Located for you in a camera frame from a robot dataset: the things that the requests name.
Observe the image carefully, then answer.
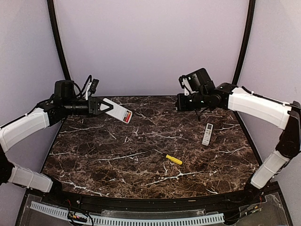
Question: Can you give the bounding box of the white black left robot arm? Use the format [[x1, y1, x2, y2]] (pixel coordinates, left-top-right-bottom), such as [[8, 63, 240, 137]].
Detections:
[[0, 80, 114, 205]]

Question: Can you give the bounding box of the white slotted cable duct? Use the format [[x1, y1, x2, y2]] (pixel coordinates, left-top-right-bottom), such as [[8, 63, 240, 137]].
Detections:
[[30, 201, 224, 226]]

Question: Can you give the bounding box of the white remote control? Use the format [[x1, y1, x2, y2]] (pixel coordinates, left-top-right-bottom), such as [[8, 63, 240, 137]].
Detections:
[[104, 98, 133, 124]]

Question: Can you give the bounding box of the black frame post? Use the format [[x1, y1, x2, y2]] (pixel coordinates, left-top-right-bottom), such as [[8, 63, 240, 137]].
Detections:
[[231, 0, 256, 85], [47, 0, 71, 80]]

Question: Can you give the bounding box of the yellow handled screwdriver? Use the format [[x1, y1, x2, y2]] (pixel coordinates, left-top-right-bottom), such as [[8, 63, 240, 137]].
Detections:
[[154, 149, 183, 165]]

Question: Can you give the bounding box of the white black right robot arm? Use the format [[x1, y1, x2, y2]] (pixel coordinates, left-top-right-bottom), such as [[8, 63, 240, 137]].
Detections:
[[176, 68, 301, 204]]

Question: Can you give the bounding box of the black front rail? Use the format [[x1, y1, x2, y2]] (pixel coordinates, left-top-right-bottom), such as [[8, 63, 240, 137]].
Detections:
[[25, 182, 283, 214]]

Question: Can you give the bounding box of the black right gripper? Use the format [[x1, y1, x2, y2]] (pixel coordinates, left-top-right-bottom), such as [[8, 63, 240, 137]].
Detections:
[[175, 91, 208, 111]]

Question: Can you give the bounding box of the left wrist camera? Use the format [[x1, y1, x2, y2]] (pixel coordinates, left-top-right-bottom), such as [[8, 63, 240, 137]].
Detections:
[[80, 75, 99, 100]]

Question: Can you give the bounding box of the white air conditioner remote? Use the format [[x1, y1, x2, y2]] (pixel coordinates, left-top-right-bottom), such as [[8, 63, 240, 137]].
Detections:
[[202, 123, 214, 146]]

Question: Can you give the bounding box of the red AAA battery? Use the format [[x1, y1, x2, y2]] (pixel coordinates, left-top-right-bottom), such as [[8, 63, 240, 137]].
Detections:
[[125, 113, 132, 123]]

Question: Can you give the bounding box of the black left frame post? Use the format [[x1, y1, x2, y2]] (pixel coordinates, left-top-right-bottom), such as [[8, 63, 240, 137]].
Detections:
[[47, 0, 71, 80]]

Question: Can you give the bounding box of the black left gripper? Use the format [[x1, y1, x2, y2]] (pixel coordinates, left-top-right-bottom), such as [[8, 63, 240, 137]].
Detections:
[[63, 96, 113, 117]]

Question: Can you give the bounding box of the black right frame post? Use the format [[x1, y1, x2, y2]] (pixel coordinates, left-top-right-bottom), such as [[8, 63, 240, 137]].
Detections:
[[231, 0, 256, 85]]

